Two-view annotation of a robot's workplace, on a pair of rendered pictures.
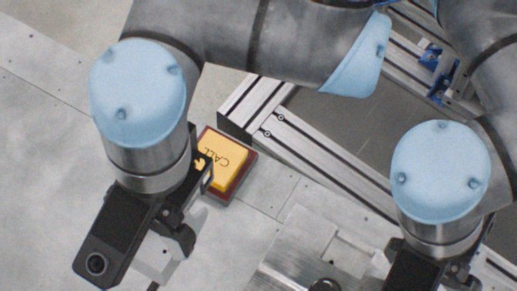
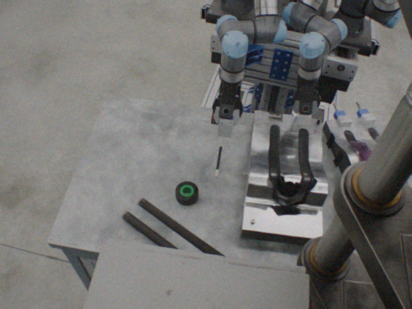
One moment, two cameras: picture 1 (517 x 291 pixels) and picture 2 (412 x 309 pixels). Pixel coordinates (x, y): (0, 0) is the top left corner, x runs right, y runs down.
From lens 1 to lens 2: 0.76 m
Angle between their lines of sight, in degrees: 18
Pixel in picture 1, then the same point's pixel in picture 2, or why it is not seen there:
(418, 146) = (306, 38)
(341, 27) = (275, 21)
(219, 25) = (245, 28)
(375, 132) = not seen: hidden behind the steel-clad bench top
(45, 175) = (170, 134)
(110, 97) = (233, 41)
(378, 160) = not seen: hidden behind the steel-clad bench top
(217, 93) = not seen: hidden behind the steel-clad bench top
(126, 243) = (232, 102)
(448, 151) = (313, 37)
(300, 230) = (259, 116)
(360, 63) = (282, 28)
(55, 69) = (158, 107)
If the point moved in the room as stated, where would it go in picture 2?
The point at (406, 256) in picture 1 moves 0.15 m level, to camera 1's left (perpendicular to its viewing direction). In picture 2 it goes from (303, 88) to (263, 97)
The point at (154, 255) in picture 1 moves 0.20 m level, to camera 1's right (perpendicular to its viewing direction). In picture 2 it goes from (228, 124) to (279, 112)
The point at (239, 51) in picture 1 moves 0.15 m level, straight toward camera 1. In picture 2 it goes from (252, 34) to (275, 63)
